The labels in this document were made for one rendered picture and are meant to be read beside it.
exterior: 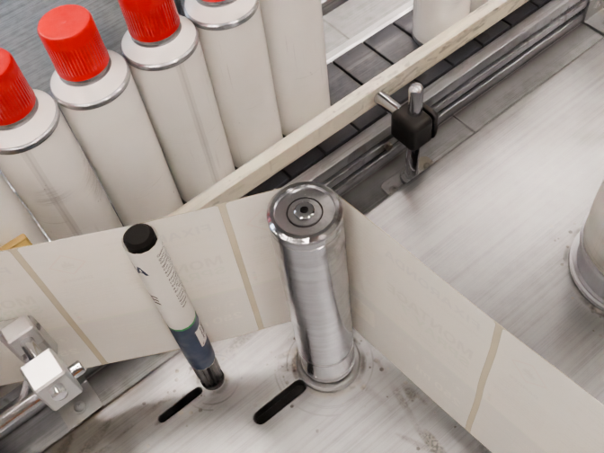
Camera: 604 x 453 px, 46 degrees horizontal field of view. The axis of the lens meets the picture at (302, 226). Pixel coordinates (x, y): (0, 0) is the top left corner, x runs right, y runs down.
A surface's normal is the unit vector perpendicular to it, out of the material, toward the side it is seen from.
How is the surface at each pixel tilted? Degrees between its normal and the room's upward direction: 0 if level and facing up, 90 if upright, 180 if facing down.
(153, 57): 42
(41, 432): 0
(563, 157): 0
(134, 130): 90
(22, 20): 0
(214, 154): 90
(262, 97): 90
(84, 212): 90
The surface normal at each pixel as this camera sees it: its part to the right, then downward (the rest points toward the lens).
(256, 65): 0.76, 0.49
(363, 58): -0.10, -0.56
